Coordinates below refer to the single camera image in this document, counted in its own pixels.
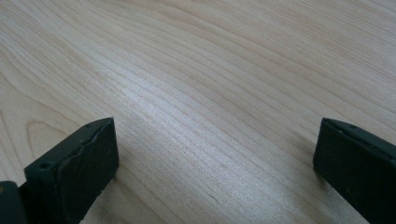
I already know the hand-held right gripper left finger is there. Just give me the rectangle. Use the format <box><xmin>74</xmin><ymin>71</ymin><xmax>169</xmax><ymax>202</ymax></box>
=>
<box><xmin>19</xmin><ymin>117</ymin><xmax>120</xmax><ymax>224</ymax></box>

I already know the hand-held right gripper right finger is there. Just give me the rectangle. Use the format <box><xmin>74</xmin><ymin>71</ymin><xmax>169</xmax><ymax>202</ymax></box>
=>
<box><xmin>312</xmin><ymin>117</ymin><xmax>396</xmax><ymax>224</ymax></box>

